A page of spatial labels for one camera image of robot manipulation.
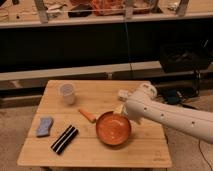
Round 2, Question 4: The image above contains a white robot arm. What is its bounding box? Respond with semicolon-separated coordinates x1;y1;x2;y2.
118;82;213;144

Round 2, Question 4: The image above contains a white plastic bottle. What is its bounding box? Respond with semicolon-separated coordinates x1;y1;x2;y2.
118;89;131;101

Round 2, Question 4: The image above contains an orange carrot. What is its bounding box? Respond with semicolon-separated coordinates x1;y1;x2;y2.
78;109;96;123

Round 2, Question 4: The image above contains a wooden table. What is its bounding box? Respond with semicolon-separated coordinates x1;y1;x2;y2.
17;80;172;169

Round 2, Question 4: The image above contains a long wooden shelf bench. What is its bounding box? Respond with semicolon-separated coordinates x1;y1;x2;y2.
0;61;162;90

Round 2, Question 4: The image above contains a black white striped cloth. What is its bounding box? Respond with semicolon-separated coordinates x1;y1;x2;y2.
51;125;79;155

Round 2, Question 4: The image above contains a translucent plastic cup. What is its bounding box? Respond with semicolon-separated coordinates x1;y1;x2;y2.
59;83;75;105

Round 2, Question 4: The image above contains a blue sponge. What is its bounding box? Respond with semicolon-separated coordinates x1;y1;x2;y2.
36;117;53;137

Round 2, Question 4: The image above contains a black box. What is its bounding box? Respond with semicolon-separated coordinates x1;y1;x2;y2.
159;43;213;73

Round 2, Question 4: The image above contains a black cable on floor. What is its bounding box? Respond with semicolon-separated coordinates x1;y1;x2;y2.
198;138;213;171

